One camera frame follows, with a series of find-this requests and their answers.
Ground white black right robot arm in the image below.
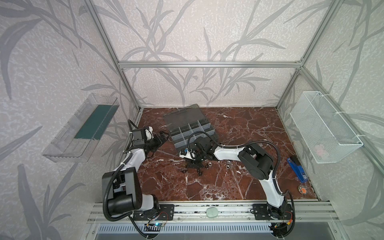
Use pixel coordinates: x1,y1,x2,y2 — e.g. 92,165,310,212
180,138,289,220

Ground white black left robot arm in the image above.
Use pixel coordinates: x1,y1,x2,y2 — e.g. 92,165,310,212
102,120,170,222

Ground grey compartment organizer box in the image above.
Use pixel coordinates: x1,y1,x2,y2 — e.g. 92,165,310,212
163,104,219,152

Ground green oval button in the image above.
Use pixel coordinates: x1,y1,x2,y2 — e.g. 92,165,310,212
206,207,219,219

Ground green circuit board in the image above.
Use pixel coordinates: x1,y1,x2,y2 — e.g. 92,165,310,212
145,222,167,232

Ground blue stapler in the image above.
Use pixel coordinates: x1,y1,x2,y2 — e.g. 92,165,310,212
287,155,308,183

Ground small round orange object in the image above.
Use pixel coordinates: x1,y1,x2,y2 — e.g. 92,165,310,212
298,185,308,195

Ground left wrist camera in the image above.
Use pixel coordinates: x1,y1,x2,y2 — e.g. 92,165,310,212
132,127,154,149

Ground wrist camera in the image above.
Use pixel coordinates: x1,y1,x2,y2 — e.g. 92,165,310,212
132,127,154,149
179,149,196,160

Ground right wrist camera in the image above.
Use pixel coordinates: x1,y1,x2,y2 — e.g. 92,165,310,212
179,149,196,160

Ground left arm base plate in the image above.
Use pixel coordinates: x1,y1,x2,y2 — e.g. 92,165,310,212
133,204,175,221

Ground clear plastic wall bin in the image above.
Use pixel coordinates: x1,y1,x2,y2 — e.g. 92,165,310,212
42,93,120,163

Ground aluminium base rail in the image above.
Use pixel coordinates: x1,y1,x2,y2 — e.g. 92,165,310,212
86,201,340,224

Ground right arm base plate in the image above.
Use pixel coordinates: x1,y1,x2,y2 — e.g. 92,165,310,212
250,204,294,221

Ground aluminium horizontal frame bar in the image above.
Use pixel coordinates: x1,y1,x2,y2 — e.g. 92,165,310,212
118,61,301,69

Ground white wire mesh basket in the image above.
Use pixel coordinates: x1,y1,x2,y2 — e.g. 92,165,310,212
290,91,364,164

